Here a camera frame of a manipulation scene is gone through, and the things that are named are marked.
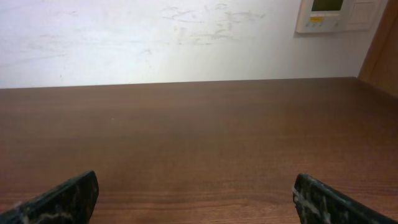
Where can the white wall switch plate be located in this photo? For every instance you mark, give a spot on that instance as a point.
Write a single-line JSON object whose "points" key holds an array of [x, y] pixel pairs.
{"points": [[362, 14]]}

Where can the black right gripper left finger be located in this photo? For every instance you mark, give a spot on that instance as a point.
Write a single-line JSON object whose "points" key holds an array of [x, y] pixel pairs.
{"points": [[70, 202]]}

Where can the white wall thermostat panel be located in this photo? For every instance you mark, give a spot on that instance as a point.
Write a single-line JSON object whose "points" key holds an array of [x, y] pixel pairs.
{"points": [[322, 16]]}

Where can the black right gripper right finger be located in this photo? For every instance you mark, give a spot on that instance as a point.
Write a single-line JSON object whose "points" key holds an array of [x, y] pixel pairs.
{"points": [[317, 203]]}

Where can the brown wooden door frame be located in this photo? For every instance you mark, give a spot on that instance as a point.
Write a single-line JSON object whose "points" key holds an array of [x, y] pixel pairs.
{"points": [[380, 65]]}

